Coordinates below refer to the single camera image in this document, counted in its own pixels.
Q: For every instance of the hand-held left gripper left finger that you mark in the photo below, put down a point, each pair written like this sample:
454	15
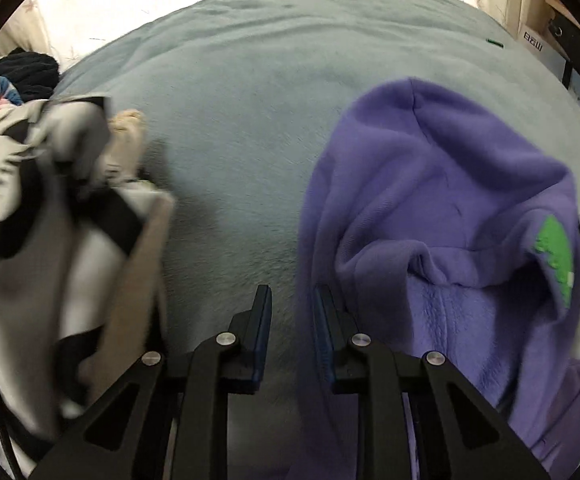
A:
262	320

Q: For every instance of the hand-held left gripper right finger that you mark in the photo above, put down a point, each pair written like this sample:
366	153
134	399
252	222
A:
326	325

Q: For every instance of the purple zip hoodie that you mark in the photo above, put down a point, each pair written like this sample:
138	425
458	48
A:
420	185

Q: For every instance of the grey-blue bed blanket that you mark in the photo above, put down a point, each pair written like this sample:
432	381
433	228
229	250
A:
245	135

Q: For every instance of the white cardboard box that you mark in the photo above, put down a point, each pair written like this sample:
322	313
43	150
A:
537	40

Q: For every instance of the cream folded garment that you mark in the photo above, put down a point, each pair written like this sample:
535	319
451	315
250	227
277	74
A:
125	145

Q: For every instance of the black and white printed garment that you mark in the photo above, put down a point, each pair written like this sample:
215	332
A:
30	160

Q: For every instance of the dark clothing pile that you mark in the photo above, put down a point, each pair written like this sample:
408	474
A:
25	72

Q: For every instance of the white sheer curtain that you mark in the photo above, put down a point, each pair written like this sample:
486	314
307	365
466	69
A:
95	5

